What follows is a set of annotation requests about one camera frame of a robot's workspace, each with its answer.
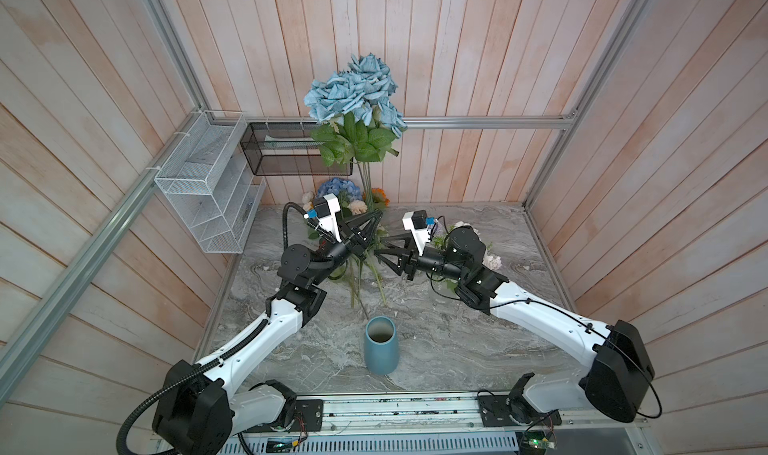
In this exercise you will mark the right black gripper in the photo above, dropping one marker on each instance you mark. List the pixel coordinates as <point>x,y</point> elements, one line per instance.
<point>411,267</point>

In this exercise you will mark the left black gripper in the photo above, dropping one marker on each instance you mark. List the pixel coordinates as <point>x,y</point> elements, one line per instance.
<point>355,237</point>

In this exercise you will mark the teal blue rose bouquet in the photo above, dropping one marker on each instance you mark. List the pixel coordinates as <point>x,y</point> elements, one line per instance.
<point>357,122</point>

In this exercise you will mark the pink white hydrangea bouquet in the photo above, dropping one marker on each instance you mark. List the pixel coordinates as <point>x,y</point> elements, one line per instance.
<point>460,259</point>

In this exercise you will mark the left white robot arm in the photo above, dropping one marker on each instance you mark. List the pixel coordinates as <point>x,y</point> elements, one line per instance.
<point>200,405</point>

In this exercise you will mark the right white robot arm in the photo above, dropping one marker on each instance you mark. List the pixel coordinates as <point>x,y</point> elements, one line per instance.
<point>615,372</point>

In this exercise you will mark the teal ceramic vase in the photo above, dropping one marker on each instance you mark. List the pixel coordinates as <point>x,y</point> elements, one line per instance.
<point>381,346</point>

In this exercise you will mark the orange flower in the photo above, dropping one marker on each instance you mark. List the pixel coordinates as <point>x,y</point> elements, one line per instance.
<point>376,198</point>

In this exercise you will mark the blue hydrangea mixed bouquet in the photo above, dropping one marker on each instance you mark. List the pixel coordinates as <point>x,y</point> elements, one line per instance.
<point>348,193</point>

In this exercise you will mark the green leafy flower bunch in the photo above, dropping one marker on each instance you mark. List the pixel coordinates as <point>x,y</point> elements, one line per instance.
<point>352,275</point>

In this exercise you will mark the black mesh basket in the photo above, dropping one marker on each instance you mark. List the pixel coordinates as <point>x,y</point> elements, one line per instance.
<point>286,149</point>

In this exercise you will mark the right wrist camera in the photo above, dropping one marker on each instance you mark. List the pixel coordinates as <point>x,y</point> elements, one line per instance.
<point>416,222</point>

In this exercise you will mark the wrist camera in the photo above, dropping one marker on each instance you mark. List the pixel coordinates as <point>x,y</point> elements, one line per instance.
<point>416,222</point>
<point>322,217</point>

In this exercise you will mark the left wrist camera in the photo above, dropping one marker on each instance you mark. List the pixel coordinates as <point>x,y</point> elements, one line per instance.
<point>322,217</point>

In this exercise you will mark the white wire mesh shelf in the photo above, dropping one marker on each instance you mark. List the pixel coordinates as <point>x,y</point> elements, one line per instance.
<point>208,181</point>

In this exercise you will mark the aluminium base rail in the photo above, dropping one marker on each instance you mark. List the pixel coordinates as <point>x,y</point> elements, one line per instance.
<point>434,423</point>

